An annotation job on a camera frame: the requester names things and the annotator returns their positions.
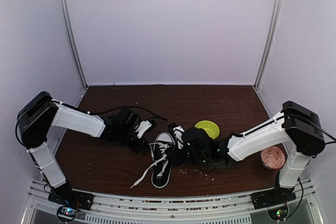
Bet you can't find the white shoelace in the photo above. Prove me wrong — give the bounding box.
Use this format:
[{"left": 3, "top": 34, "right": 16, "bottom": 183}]
[{"left": 130, "top": 141, "right": 172, "bottom": 188}]

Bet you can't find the black white canvas sneaker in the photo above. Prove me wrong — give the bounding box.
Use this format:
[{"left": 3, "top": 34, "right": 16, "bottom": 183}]
[{"left": 151, "top": 132, "right": 174, "bottom": 189}]

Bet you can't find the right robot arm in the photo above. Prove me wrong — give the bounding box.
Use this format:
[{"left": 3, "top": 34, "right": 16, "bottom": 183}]
[{"left": 169, "top": 101, "right": 326, "bottom": 204}]

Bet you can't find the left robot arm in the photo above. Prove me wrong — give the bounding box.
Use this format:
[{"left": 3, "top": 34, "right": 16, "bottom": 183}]
[{"left": 15, "top": 91, "right": 154, "bottom": 205}]

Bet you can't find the lime green bowl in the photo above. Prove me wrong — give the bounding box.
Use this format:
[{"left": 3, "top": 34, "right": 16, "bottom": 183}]
[{"left": 195, "top": 120, "right": 220, "bottom": 139}]

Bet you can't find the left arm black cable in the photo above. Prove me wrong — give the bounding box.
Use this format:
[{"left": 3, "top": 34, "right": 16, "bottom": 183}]
[{"left": 15, "top": 105, "right": 168, "bottom": 151}]

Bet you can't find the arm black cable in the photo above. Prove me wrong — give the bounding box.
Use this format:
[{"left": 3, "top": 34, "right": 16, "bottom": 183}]
[
  {"left": 283, "top": 108, "right": 336, "bottom": 209},
  {"left": 15, "top": 105, "right": 168, "bottom": 151}
]

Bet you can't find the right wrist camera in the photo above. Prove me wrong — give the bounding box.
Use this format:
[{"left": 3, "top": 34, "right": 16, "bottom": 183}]
[{"left": 167, "top": 123, "right": 184, "bottom": 150}]

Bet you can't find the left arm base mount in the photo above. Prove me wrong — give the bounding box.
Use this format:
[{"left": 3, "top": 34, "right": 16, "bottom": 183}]
[{"left": 48, "top": 191, "right": 94, "bottom": 223}]

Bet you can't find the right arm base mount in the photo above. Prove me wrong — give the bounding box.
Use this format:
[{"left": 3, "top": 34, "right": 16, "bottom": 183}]
[{"left": 251, "top": 187, "right": 297, "bottom": 222}]

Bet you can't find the front aluminium rail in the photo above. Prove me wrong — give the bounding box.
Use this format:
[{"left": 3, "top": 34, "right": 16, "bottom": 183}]
[{"left": 22, "top": 178, "right": 322, "bottom": 224}]

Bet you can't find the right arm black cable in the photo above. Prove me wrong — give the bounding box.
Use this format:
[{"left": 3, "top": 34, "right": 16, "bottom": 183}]
[{"left": 283, "top": 108, "right": 336, "bottom": 209}]

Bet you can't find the left aluminium frame post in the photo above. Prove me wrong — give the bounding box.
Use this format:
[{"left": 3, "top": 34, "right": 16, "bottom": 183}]
[{"left": 60, "top": 0, "right": 88, "bottom": 89}]

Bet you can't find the aluminium frame post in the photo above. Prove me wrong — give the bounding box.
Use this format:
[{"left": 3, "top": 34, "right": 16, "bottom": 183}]
[
  {"left": 254, "top": 0, "right": 284, "bottom": 91},
  {"left": 60, "top": 0, "right": 88, "bottom": 89}
]

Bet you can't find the right aluminium frame post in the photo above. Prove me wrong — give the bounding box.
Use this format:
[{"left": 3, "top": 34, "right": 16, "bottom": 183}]
[{"left": 254, "top": 0, "right": 284, "bottom": 91}]

